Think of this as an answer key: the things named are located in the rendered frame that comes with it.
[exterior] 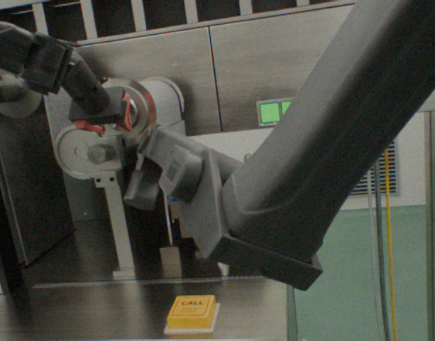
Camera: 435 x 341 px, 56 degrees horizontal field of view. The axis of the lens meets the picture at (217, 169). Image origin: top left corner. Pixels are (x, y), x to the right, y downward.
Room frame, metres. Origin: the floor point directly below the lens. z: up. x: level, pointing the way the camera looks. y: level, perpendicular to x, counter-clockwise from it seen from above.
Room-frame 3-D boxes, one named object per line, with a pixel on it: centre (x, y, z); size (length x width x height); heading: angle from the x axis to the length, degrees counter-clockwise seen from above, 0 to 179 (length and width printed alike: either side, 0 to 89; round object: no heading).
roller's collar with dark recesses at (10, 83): (0.92, 0.44, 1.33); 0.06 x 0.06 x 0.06; 79
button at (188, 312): (0.63, 0.07, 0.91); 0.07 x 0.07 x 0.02; 79
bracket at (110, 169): (0.86, 0.23, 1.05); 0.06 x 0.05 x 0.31; 169
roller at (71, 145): (1.04, 0.28, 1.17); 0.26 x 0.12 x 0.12; 169
